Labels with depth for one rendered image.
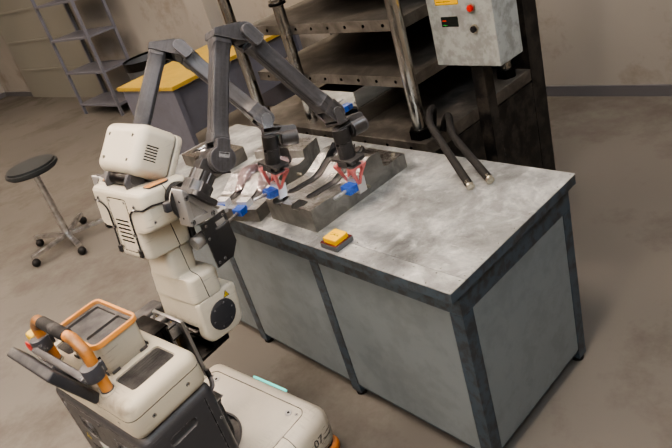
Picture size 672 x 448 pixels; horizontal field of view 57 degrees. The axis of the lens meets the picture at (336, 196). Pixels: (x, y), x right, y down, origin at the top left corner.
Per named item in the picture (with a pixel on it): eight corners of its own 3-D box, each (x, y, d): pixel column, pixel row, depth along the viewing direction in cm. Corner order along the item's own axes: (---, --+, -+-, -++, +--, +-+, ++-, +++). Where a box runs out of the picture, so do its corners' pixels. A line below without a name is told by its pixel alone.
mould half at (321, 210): (317, 232, 216) (306, 199, 211) (272, 218, 235) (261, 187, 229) (407, 166, 243) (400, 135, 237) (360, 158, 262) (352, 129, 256)
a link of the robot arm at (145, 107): (150, 42, 219) (148, 29, 209) (189, 50, 221) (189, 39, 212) (122, 163, 210) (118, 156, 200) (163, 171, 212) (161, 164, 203)
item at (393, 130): (428, 157, 263) (426, 144, 261) (251, 129, 357) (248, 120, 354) (531, 80, 308) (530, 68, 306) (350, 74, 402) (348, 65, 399)
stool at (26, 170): (77, 220, 504) (38, 146, 474) (125, 226, 467) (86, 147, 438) (12, 263, 463) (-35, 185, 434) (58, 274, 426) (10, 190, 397)
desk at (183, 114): (323, 104, 596) (299, 21, 561) (209, 180, 503) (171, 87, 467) (267, 103, 647) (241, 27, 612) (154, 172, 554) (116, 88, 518)
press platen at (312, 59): (412, 88, 264) (410, 77, 262) (260, 80, 343) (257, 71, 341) (506, 28, 304) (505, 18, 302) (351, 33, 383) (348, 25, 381)
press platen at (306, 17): (399, 31, 253) (397, 18, 251) (245, 36, 332) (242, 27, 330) (499, -24, 293) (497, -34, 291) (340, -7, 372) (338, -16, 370)
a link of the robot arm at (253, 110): (170, 58, 220) (168, 46, 209) (180, 47, 221) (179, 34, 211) (265, 135, 222) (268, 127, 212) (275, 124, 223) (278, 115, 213)
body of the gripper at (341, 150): (344, 155, 212) (339, 135, 209) (365, 159, 205) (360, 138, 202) (331, 163, 209) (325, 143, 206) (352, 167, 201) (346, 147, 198)
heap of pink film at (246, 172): (265, 192, 243) (259, 175, 240) (230, 192, 252) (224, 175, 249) (298, 161, 262) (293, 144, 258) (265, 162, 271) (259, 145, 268)
